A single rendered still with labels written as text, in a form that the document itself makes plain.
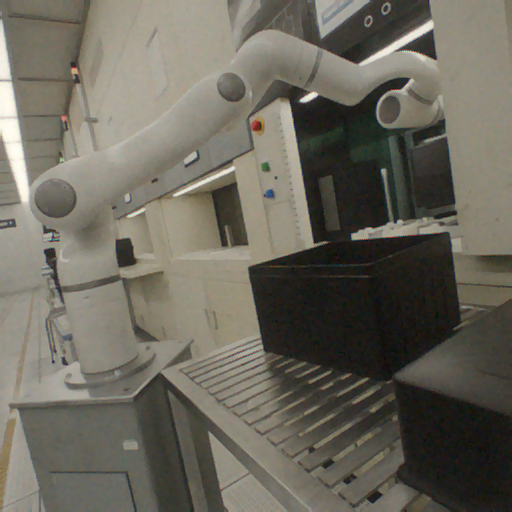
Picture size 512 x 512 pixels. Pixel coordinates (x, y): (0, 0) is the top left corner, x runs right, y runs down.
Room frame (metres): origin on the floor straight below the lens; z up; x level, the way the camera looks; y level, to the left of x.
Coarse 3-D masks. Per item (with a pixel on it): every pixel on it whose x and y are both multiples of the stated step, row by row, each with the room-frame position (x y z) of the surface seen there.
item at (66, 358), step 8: (56, 320) 3.07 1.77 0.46; (64, 320) 3.03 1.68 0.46; (56, 328) 2.94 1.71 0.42; (64, 328) 2.70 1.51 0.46; (64, 336) 2.48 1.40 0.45; (72, 336) 2.50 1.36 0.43; (64, 344) 2.48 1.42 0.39; (64, 352) 2.93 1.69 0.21; (64, 360) 3.20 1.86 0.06; (72, 360) 2.49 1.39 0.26
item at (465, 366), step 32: (480, 320) 0.39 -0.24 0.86; (448, 352) 0.33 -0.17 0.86; (480, 352) 0.32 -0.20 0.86; (416, 384) 0.29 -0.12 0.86; (448, 384) 0.28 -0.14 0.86; (480, 384) 0.27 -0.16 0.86; (416, 416) 0.29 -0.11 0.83; (448, 416) 0.26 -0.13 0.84; (480, 416) 0.24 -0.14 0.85; (416, 448) 0.29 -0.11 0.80; (448, 448) 0.26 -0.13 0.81; (480, 448) 0.24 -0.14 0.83; (416, 480) 0.29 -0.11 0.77; (448, 480) 0.27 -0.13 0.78; (480, 480) 0.25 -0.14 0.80
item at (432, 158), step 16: (432, 144) 1.00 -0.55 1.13; (416, 160) 1.04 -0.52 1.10; (432, 160) 1.00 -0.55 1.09; (448, 160) 0.97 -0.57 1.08; (416, 176) 1.05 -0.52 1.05; (432, 176) 1.01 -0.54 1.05; (448, 176) 0.97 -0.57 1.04; (416, 192) 1.05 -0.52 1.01; (432, 192) 1.01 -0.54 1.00; (448, 192) 0.97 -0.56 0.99; (432, 208) 1.04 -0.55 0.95
